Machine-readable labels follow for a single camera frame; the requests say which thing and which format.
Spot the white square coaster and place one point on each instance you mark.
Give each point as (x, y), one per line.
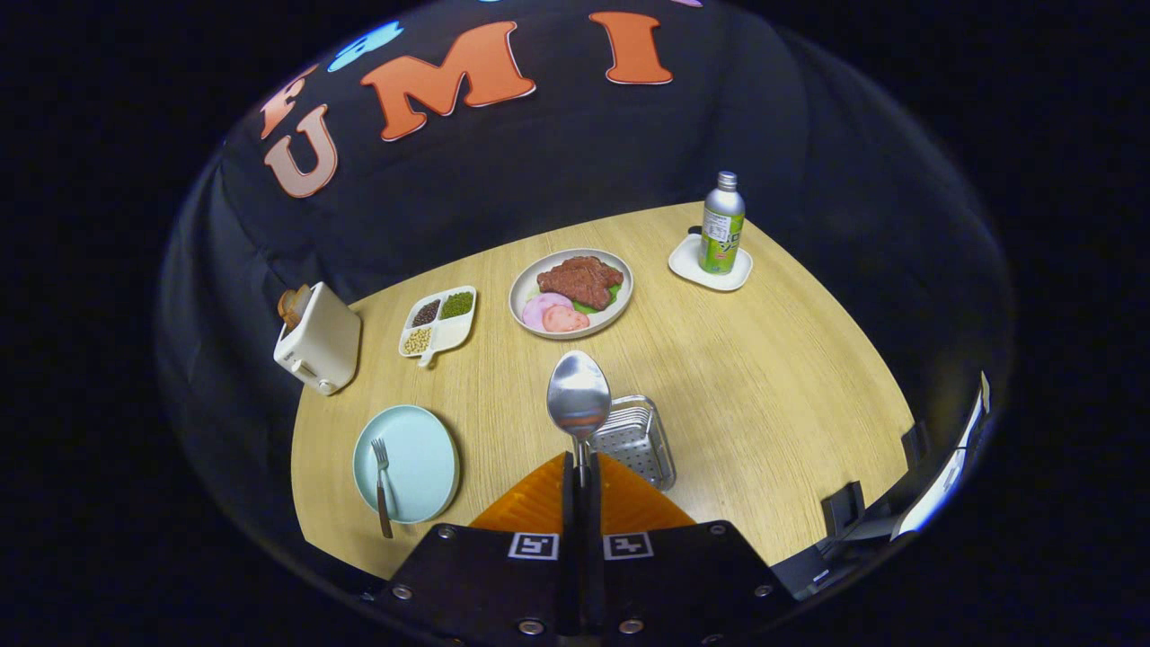
(687, 262)

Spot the white toaster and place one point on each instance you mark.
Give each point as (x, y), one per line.
(323, 346)

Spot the pale pink ham slice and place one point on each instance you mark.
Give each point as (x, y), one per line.
(537, 310)

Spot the beige round plate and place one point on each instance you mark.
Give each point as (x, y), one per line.
(620, 286)

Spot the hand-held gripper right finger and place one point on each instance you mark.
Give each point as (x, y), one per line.
(683, 584)

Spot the metal drainer basket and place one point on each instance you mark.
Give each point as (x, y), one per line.
(640, 442)

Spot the green drink bottle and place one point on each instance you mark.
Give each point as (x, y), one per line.
(721, 234)

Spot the green lettuce leaf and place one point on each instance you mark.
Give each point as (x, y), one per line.
(613, 295)

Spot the brown meat steak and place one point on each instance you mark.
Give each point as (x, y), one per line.
(579, 280)

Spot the green beans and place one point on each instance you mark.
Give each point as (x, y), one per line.
(457, 305)

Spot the light blue plate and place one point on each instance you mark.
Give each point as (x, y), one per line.
(422, 463)

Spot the white divided dish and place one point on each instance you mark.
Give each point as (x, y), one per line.
(452, 334)

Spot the reddish pink ham slice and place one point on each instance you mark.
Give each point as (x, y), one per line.
(566, 320)

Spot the toasted bread slice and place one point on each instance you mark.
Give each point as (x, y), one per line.
(293, 305)

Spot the yellow soybeans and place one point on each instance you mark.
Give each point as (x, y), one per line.
(417, 341)

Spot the dark brown beans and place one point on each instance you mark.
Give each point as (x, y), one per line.
(426, 312)

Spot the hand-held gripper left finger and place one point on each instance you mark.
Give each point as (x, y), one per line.
(503, 589)

